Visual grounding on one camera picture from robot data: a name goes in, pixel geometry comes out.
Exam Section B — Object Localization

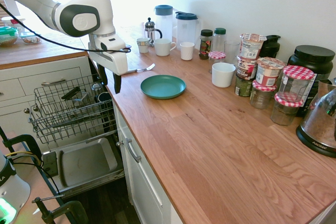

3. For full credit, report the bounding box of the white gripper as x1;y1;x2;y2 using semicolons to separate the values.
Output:
88;41;129;94

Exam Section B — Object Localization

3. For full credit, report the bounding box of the white robot base green light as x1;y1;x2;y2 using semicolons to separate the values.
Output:
0;150;32;224

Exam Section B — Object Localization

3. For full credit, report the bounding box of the steel dishwasher door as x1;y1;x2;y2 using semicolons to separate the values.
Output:
41;129;125;199

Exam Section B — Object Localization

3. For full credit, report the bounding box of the clear glass in rack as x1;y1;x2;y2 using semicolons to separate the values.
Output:
90;82;103;97

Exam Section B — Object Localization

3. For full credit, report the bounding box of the navy blue mug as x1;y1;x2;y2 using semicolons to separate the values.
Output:
97;91;113;103

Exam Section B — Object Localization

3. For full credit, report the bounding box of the clear plastic container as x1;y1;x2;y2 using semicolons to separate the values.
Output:
74;92;90;104

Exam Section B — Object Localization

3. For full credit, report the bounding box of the black square container lid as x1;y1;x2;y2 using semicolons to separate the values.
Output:
60;86;81;101

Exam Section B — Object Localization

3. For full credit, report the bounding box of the small printed paper cup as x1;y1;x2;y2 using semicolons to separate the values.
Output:
136;37;151;54

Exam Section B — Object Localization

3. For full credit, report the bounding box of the teal plastic plate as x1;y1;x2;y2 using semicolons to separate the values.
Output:
140;74;187;101

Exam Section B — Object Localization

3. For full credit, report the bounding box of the white ceramic mug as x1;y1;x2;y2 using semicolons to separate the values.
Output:
153;38;177;57

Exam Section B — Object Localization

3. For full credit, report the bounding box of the glass steel french press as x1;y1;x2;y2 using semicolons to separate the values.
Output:
144;17;163;48

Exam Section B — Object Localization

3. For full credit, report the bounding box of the clear pitcher light blue lid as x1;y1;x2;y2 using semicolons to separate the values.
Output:
154;4;174;44

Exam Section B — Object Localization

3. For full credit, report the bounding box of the white kitchen cabinet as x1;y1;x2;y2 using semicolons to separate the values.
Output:
112;100;190;224
0;55;93;151

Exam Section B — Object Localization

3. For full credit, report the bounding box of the white ribbed cup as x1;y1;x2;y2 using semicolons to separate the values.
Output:
180;41;196;61

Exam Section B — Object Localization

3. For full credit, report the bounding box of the small clear food container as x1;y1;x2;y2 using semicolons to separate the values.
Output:
20;31;43;45

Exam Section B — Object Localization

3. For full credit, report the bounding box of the clear pitcher navy lid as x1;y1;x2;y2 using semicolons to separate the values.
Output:
175;11;202;50

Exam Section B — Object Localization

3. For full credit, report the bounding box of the dark coffee jar black lid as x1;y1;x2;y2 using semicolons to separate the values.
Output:
198;29;214;60

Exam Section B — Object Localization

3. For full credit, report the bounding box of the dark green C-clamp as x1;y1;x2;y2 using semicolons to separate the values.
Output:
31;194;89;224
0;126;43;167

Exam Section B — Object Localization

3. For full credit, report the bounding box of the glass jar red gingham lid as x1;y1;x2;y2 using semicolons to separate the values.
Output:
270;93;304;126
249;79;278;110
208;51;227;74
277;65;315;103

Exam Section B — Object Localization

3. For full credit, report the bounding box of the food container green lid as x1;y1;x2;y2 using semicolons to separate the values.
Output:
0;26;19;47

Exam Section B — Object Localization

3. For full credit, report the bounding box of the white round ceramic cup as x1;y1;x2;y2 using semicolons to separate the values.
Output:
211;62;237;88

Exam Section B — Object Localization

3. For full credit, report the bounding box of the white container red lid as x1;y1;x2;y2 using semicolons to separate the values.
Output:
1;16;26;34

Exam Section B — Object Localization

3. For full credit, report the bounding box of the clear jar green lid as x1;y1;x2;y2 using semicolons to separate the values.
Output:
213;27;227;53

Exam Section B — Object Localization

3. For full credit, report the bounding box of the clear drinking glass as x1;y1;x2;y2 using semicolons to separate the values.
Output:
224;40;241;65

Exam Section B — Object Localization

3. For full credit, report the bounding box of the brown robot mounting board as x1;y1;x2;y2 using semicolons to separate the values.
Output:
0;129;77;224

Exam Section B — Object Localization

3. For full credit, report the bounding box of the dark green printed tub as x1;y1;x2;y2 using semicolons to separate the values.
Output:
234;73;254;97

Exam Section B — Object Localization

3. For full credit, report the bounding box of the dark red printed tub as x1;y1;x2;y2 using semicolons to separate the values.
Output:
236;55;258;81

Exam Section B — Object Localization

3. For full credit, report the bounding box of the yogurt tub white red label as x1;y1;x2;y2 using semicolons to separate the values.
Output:
239;33;268;61
255;57;286;87

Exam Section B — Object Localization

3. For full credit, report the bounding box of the black shaker bottle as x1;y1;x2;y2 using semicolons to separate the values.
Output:
259;34;282;60

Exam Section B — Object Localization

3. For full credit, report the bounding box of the black protein powder tub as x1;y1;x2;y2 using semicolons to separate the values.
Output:
287;45;336;118

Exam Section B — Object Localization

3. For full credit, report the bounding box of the stainless steel electric kettle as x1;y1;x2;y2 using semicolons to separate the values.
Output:
296;77;336;158

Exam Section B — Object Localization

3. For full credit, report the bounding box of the steel bar cabinet handle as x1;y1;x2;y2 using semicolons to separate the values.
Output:
40;78;67;87
124;137;142;164

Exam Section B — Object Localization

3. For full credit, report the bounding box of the grey wire dishwasher rack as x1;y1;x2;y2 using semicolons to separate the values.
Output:
28;74;118;145

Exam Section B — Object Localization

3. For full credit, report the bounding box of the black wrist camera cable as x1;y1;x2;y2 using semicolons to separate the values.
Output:
0;2;132;54

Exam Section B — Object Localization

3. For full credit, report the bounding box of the black base cable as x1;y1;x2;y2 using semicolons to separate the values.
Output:
9;155;67;199

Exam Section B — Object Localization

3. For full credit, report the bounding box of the yellow ethernet cable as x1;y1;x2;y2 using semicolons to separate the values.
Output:
4;151;43;167

